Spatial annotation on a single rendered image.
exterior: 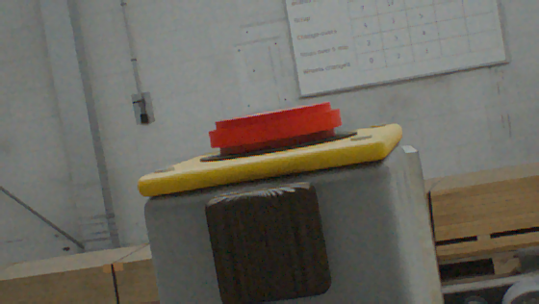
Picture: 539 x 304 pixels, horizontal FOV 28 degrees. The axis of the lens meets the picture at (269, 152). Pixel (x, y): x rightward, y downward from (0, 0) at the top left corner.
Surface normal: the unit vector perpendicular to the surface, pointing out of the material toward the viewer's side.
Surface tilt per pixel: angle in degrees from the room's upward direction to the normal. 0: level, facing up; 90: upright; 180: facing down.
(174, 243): 90
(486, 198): 90
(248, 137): 90
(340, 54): 90
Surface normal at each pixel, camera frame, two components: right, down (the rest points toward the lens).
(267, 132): -0.11, 0.07
